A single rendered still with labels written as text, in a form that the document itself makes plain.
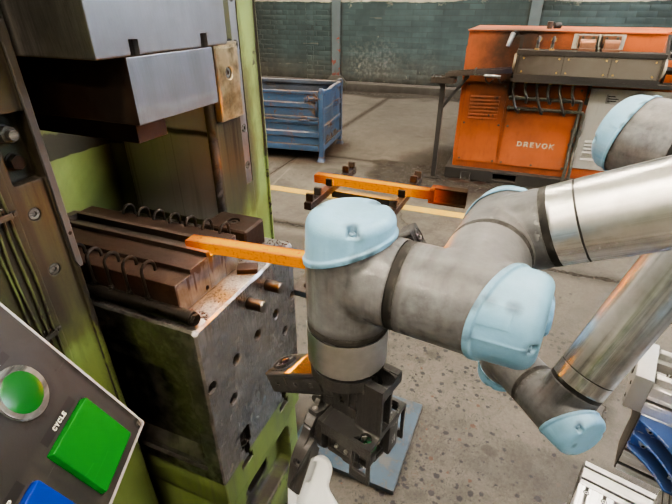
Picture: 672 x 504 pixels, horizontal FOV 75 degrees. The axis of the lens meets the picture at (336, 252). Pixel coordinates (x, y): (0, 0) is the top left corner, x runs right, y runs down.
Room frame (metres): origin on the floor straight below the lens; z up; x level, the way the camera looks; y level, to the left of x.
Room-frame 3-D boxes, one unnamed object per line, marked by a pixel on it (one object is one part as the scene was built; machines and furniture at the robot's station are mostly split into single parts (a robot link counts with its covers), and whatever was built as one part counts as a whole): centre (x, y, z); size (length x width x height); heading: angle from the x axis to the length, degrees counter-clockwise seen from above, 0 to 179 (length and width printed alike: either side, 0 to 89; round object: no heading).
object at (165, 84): (0.84, 0.45, 1.32); 0.42 x 0.20 x 0.10; 68
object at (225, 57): (1.11, 0.26, 1.27); 0.09 x 0.02 x 0.17; 158
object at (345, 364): (0.32, -0.01, 1.15); 0.08 x 0.08 x 0.05
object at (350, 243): (0.32, -0.01, 1.23); 0.09 x 0.08 x 0.11; 61
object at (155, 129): (0.88, 0.48, 1.24); 0.30 x 0.07 x 0.06; 68
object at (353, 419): (0.32, -0.02, 1.07); 0.09 x 0.08 x 0.12; 54
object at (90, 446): (0.32, 0.27, 1.01); 0.07 x 0.05 x 0.07; 3
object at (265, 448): (0.90, 0.44, 0.23); 0.55 x 0.37 x 0.47; 68
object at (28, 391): (0.32, 0.32, 1.09); 0.05 x 0.03 x 0.04; 158
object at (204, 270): (0.84, 0.45, 0.96); 0.42 x 0.20 x 0.09; 68
